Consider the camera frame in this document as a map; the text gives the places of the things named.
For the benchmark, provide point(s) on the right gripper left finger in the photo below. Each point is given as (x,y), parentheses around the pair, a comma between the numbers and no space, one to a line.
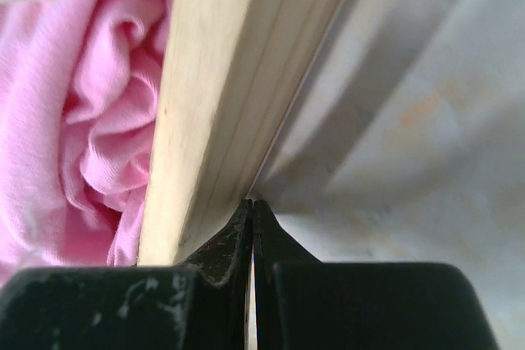
(200,303)

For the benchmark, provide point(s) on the wooden clothes rack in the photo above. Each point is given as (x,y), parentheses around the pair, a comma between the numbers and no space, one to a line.
(231,71)

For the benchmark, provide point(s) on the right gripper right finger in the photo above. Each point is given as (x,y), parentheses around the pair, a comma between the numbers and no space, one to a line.
(305,303)

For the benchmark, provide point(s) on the pink garment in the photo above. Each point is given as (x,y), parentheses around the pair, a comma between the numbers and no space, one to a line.
(79,92)

